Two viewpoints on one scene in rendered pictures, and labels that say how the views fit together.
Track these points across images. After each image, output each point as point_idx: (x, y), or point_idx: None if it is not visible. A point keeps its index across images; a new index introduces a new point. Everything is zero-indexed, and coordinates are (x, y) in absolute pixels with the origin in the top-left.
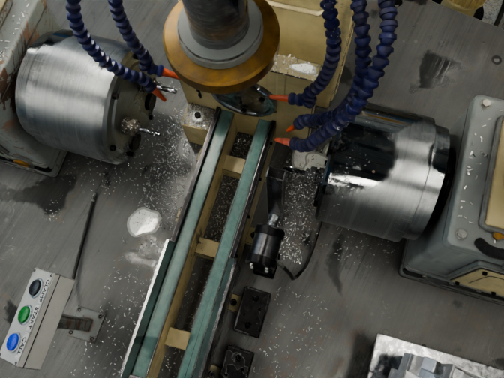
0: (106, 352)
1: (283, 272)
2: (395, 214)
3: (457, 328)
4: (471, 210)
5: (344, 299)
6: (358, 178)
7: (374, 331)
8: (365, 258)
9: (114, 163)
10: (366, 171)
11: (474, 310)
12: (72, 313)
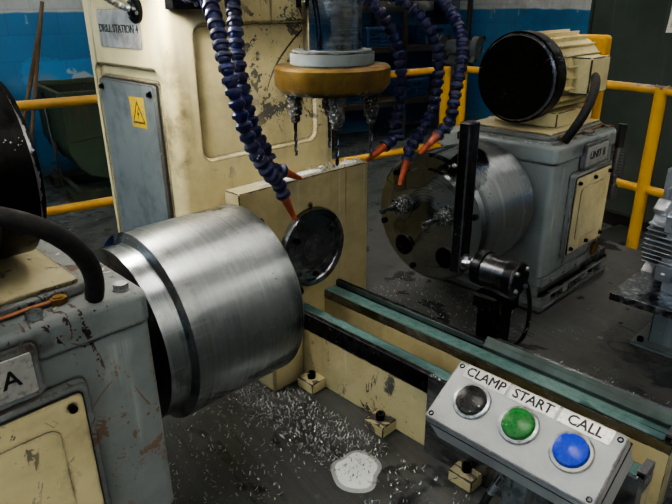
0: None
1: None
2: (516, 176)
3: (606, 304)
4: (534, 141)
5: (554, 348)
6: (477, 164)
7: (597, 342)
8: (512, 325)
9: (302, 334)
10: None
11: (589, 292)
12: None
